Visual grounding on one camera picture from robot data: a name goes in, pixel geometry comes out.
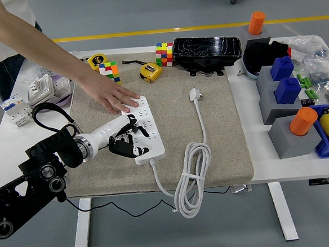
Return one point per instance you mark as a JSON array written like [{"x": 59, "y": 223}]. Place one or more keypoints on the person's hand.
[{"x": 114, "y": 94}]

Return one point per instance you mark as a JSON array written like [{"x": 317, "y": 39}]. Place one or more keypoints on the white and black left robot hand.
[{"x": 108, "y": 131}]

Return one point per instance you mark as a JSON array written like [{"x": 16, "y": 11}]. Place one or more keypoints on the white power strip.
[{"x": 157, "y": 146}]

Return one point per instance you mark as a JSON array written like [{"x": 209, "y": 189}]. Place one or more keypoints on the person's forearm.
[{"x": 34, "y": 45}]

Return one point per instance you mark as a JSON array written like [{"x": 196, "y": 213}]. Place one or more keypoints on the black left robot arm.
[{"x": 56, "y": 148}]

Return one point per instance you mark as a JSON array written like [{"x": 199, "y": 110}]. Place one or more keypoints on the small black circuit board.
[{"x": 307, "y": 102}]

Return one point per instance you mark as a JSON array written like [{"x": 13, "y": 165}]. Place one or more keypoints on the colourful puzzle cube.
[
  {"x": 110, "y": 69},
  {"x": 164, "y": 54}
]

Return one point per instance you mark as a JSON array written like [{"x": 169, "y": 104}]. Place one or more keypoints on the yellow tape measure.
[
  {"x": 149, "y": 72},
  {"x": 98, "y": 61}
]

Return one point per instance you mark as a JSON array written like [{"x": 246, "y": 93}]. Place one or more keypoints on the purple tape roll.
[{"x": 62, "y": 101}]

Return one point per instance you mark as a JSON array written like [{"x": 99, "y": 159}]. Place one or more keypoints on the white socket panel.
[{"x": 62, "y": 85}]

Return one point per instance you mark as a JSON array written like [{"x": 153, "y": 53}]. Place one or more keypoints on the black label strip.
[{"x": 326, "y": 181}]

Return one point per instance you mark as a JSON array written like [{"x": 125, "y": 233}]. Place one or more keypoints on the white table leg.
[
  {"x": 283, "y": 211},
  {"x": 82, "y": 228}
]

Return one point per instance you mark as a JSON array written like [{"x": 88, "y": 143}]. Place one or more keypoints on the blue plastic bin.
[{"x": 324, "y": 149}]

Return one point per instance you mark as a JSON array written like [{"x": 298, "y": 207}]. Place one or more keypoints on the white circuit breaker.
[{"x": 15, "y": 107}]

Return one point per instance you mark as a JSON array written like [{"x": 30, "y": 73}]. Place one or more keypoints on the black device with cracked screen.
[{"x": 204, "y": 47}]

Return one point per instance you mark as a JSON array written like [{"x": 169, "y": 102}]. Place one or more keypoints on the grey block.
[
  {"x": 293, "y": 147},
  {"x": 263, "y": 78},
  {"x": 243, "y": 34},
  {"x": 267, "y": 105}
]

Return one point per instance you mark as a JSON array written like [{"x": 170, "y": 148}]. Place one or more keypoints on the person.
[{"x": 6, "y": 75}]

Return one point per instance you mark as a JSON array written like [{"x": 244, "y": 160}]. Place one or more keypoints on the metal clamp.
[{"x": 241, "y": 188}]

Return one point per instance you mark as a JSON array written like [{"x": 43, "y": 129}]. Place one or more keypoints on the grey-brown mat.
[{"x": 224, "y": 125}]

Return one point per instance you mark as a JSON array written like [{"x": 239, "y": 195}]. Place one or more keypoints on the orange cylinder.
[
  {"x": 256, "y": 22},
  {"x": 302, "y": 120}
]

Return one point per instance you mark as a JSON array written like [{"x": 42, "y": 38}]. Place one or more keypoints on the white bowl with blue rim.
[{"x": 248, "y": 70}]

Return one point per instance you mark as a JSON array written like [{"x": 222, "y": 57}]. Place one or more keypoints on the black cloth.
[{"x": 257, "y": 56}]

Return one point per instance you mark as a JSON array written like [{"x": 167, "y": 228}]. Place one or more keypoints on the green cylindrical battery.
[
  {"x": 315, "y": 95},
  {"x": 299, "y": 78},
  {"x": 306, "y": 82},
  {"x": 309, "y": 92}
]

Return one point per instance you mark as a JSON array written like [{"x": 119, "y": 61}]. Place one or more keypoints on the blue block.
[
  {"x": 287, "y": 90},
  {"x": 282, "y": 68}
]

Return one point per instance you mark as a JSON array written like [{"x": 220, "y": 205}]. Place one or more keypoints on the clear bag of blue parts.
[{"x": 320, "y": 71}]

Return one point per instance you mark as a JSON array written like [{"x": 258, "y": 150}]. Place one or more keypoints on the clear bag with white labels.
[{"x": 303, "y": 47}]

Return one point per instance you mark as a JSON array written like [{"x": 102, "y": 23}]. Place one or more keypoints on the white switch box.
[{"x": 39, "y": 91}]

